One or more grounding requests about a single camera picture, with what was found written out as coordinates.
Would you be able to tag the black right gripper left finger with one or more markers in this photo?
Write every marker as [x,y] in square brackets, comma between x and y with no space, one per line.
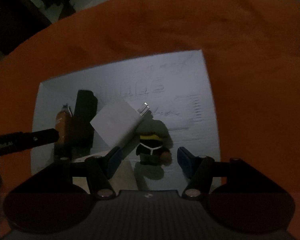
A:
[104,167]

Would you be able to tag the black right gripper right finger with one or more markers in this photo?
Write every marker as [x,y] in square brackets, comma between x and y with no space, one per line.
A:
[194,166]

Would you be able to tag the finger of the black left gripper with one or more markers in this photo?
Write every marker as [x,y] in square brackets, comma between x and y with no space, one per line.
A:
[20,141]

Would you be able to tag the white charger plug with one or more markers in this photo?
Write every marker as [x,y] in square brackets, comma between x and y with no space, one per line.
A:
[116,121]

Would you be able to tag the black plush toy figure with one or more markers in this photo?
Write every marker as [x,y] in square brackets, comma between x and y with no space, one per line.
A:
[154,143]

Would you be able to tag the brown small bottle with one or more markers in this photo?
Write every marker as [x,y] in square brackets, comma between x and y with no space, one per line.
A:
[63,123]

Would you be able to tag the black rectangular device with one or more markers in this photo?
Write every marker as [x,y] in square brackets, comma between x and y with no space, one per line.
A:
[82,132]

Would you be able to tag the white box lid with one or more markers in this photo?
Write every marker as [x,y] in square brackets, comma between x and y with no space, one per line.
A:
[177,89]

